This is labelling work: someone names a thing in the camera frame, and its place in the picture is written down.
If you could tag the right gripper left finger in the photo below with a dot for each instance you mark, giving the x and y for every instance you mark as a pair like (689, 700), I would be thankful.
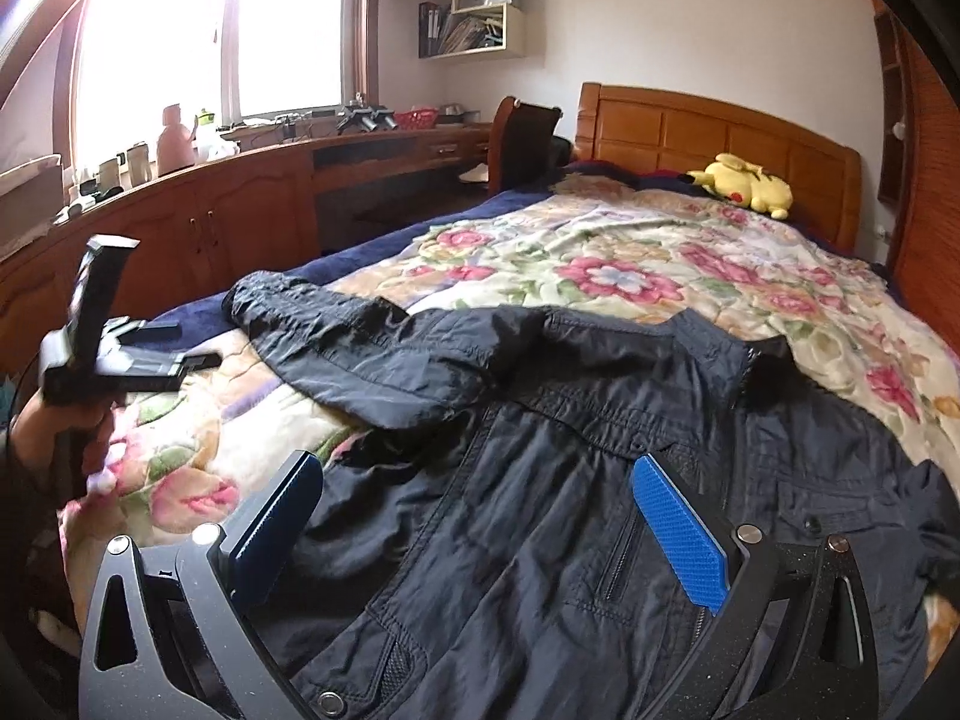
(167, 634)

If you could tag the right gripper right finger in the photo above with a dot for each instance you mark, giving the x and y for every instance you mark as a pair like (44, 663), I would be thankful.
(790, 634)

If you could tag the dark navy jacket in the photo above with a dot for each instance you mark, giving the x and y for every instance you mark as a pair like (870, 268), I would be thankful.
(477, 552)

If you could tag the person's left hand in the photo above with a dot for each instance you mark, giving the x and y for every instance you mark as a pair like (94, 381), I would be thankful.
(33, 432)

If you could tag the wooden desk cabinet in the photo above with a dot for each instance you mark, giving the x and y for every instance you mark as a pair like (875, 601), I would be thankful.
(273, 208)

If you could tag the pink bottle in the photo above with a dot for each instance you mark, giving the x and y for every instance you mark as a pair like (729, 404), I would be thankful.
(175, 147)

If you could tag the red basket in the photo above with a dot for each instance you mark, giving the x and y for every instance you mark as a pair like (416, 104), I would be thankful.
(418, 118)

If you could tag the floral quilt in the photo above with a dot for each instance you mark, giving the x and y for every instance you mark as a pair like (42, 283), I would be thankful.
(180, 460)

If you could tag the yellow Pikachu plush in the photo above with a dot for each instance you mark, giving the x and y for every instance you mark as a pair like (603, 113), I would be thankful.
(745, 184)

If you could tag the wooden chair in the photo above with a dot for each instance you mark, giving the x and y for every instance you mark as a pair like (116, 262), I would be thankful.
(519, 144)

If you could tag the wooden headboard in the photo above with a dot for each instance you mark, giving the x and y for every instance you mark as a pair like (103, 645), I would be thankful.
(647, 130)

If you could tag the wooden louvered wardrobe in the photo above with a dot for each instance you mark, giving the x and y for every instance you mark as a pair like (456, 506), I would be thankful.
(919, 177)

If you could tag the white wall shelf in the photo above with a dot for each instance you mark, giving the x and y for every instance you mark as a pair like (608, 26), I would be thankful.
(480, 7)

